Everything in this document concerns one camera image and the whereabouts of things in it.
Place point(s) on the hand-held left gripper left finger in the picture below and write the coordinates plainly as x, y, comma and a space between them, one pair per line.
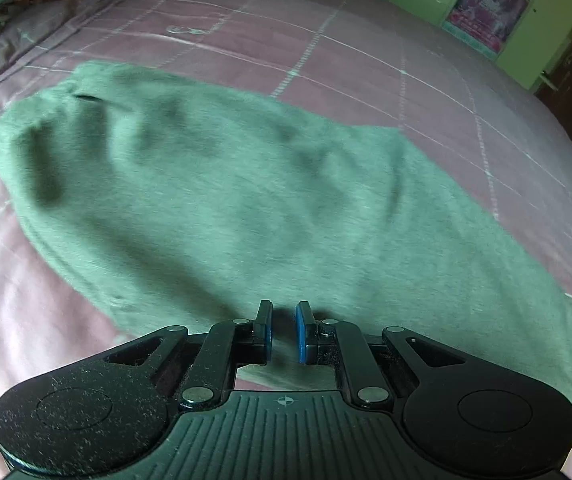
267, 332

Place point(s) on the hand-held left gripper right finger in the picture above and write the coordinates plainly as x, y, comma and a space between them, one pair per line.
301, 332

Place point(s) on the green pants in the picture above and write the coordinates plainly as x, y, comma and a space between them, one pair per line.
216, 185

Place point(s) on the pink checked bed sheet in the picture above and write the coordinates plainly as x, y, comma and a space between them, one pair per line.
365, 75

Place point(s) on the wall poster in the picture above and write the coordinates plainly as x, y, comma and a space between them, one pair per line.
488, 7

